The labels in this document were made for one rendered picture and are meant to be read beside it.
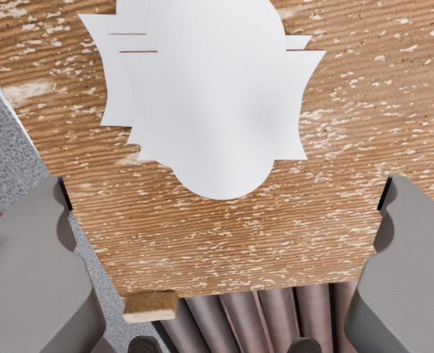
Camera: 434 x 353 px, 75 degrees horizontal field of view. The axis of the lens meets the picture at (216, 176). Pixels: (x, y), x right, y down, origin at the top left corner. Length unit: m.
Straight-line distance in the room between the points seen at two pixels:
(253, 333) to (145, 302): 0.18
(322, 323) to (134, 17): 0.41
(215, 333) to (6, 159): 0.34
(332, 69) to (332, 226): 0.15
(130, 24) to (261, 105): 0.10
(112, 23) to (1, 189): 0.21
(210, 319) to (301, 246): 0.19
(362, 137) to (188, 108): 0.14
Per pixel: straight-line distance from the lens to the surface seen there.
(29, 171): 0.33
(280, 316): 0.43
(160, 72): 0.19
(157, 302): 0.35
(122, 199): 0.28
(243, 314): 0.42
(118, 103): 0.22
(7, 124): 0.31
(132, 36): 0.20
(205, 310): 0.42
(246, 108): 0.19
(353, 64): 0.23
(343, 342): 0.53
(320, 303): 0.42
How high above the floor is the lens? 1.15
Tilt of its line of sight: 58 degrees down
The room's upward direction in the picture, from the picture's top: 178 degrees counter-clockwise
